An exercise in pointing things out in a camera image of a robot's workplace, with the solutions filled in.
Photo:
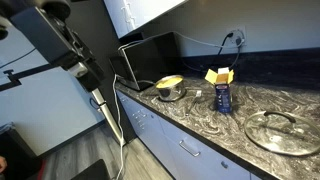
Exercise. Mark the person hand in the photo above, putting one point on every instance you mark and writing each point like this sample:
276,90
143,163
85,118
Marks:
3,164

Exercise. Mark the glass pot lid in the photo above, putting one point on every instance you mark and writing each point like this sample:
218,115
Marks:
283,133

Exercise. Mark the black steel microwave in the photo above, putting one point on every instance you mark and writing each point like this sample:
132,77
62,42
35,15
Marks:
140,64

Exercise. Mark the blue pasta box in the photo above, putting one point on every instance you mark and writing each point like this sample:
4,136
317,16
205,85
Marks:
221,81

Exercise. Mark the silver drawer handle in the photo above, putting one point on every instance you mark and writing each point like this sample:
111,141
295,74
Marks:
192,152

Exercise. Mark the silver pot with black handle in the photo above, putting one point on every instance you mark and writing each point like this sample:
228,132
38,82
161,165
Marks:
171,88

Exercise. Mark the white wall outlet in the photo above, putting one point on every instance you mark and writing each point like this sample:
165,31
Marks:
239,36

